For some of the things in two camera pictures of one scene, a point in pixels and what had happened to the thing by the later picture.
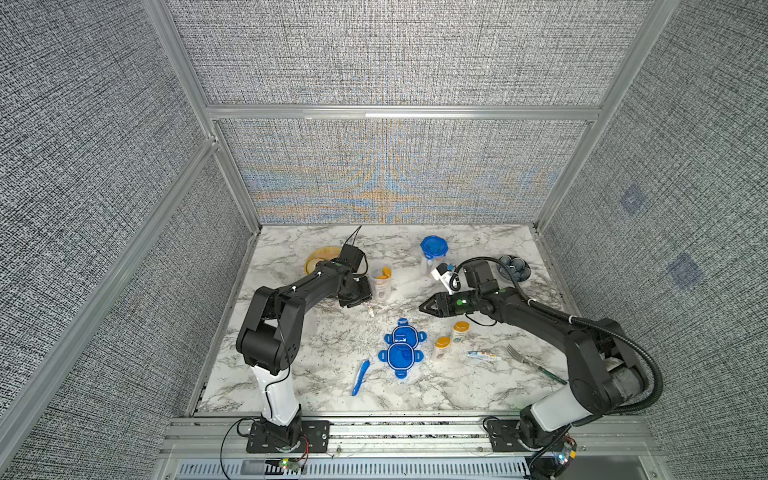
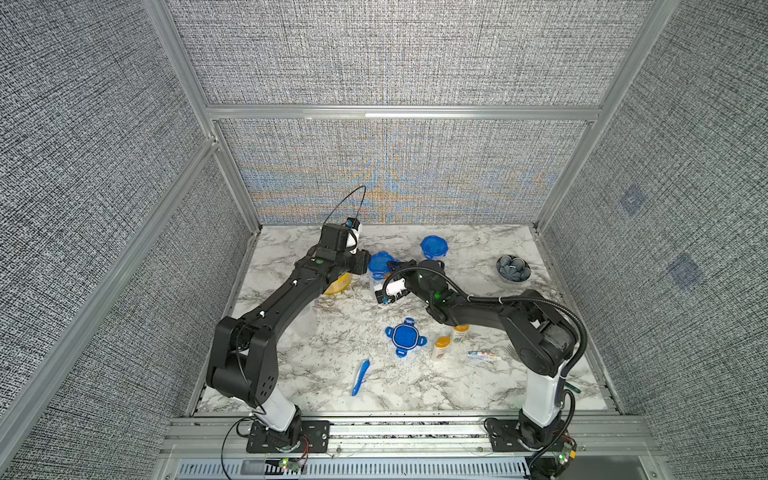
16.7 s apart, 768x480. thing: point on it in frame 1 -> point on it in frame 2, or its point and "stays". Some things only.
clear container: x=381 y=279 stays
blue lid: x=400 y=357 -> x=378 y=264
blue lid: x=404 y=333 stays
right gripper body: x=458 y=303 -> x=412 y=264
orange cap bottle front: x=442 y=344 stays
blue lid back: x=434 y=246 stays
